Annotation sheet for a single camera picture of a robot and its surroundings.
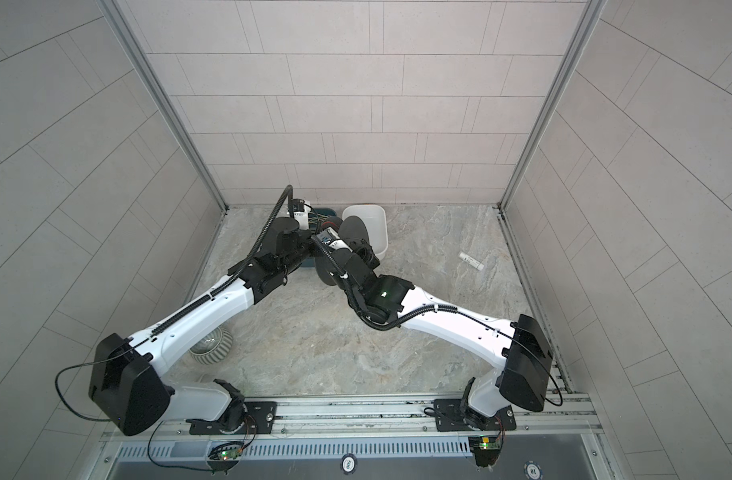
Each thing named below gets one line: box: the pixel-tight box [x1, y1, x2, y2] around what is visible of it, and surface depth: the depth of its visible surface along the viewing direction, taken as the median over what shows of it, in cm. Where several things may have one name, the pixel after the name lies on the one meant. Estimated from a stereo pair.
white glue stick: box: [459, 252, 485, 271], surface depth 101 cm
